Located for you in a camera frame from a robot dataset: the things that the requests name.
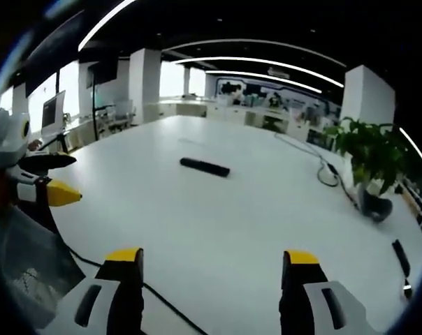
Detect black remote control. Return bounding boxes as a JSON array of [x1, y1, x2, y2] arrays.
[[180, 157, 231, 178]]

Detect office chair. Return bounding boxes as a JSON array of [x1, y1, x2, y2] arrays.
[[108, 99, 136, 132]]

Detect white office cabinets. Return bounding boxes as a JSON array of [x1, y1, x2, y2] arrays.
[[161, 97, 334, 144]]

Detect computer monitor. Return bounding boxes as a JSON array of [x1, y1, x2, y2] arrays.
[[40, 90, 67, 135]]

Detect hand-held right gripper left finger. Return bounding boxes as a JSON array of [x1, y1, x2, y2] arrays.
[[39, 247, 145, 335]]

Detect black plant pot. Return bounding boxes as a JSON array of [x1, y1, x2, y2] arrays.
[[356, 183, 394, 223]]

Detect black wall screen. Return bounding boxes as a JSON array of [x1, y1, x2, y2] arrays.
[[85, 59, 119, 89]]

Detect black cable on table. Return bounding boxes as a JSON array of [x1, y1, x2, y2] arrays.
[[274, 132, 361, 210]]

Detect clear plastic bag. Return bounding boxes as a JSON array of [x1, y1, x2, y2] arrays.
[[0, 205, 87, 331]]

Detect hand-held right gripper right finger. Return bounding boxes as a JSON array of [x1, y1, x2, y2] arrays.
[[279, 249, 378, 335]]

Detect black plug connector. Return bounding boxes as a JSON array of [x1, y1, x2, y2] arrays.
[[391, 239, 414, 300]]

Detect green potted plant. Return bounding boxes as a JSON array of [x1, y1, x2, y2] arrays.
[[323, 117, 422, 196]]

